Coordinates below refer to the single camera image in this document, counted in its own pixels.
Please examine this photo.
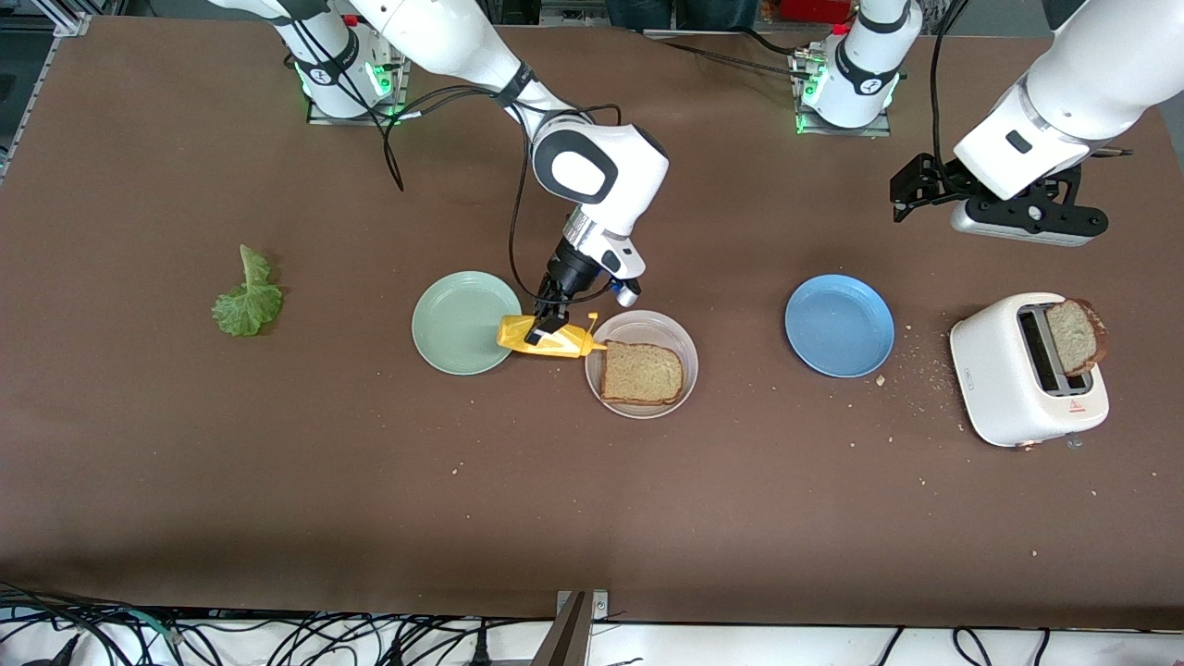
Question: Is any yellow mustard squeeze bottle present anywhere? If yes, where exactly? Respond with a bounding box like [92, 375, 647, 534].
[497, 313, 608, 360]

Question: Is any brown bread slice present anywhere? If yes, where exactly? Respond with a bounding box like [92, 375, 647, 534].
[1045, 298, 1109, 376]
[601, 339, 686, 406]

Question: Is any green lettuce leaf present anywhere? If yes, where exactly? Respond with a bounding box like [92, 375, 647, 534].
[212, 244, 285, 338]

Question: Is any beige plate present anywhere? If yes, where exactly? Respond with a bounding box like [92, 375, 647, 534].
[585, 310, 699, 420]

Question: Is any light green plate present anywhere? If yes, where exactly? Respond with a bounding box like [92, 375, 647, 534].
[412, 270, 524, 376]

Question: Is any blue plate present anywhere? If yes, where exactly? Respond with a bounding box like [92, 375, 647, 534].
[784, 274, 895, 379]

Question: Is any red box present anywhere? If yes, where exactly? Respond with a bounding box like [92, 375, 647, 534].
[777, 0, 857, 24]

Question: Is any white toaster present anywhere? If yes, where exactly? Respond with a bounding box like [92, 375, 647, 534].
[950, 292, 1110, 451]

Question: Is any grey metal beam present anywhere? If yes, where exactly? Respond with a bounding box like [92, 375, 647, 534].
[532, 592, 593, 666]

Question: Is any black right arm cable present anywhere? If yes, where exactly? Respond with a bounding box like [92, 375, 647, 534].
[310, 37, 623, 306]

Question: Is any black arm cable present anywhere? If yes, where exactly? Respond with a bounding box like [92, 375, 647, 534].
[929, 0, 972, 166]
[310, 37, 623, 306]

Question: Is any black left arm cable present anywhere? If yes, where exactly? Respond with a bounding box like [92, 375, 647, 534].
[929, 0, 972, 166]

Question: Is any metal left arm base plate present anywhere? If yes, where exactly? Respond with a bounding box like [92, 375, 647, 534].
[794, 51, 894, 138]

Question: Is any black base cable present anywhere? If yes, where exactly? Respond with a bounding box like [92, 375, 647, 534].
[638, 26, 815, 84]

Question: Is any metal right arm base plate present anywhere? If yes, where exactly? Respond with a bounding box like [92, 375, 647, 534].
[307, 37, 410, 126]

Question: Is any metal frame rail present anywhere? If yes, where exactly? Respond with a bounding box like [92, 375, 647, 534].
[541, 0, 611, 29]

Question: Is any small metal table bracket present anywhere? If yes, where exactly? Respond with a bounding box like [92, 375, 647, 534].
[555, 589, 610, 623]

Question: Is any teal floor cable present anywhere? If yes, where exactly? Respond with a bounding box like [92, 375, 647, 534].
[116, 609, 177, 641]

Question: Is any aluminium frame profile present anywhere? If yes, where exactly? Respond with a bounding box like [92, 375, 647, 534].
[37, 0, 91, 38]

